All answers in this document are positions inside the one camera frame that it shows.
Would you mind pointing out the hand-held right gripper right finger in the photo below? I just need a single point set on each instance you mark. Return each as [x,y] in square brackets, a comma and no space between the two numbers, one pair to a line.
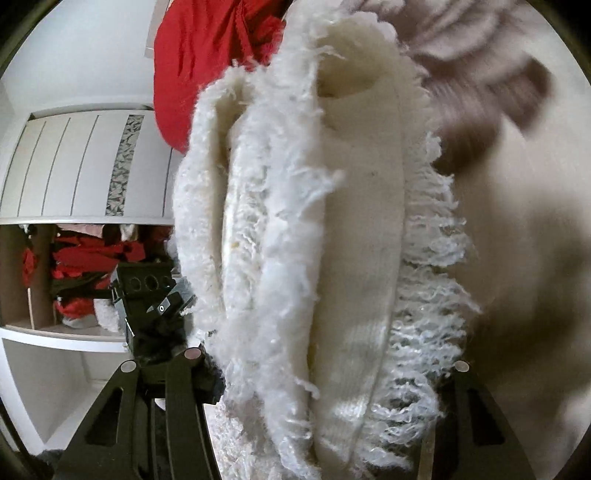
[471,415]

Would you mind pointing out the red garment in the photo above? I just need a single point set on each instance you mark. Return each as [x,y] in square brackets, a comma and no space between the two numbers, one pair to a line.
[198,60]

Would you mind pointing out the white wardrobe door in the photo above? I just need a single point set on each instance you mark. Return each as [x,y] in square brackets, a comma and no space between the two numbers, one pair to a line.
[69,161]

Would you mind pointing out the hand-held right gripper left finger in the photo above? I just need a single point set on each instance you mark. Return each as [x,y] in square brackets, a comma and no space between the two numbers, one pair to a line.
[182,406]

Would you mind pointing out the white shelf unit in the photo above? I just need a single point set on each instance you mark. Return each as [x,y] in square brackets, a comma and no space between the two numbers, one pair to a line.
[46,383]

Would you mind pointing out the pile of red clothes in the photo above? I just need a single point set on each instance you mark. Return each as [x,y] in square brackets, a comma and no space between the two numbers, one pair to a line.
[92,256]

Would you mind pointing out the floral printed blanket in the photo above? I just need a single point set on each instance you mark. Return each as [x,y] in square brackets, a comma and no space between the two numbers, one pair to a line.
[531,230]

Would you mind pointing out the white fuzzy sweater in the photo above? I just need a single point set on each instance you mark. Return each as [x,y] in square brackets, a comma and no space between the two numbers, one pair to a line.
[351,207]

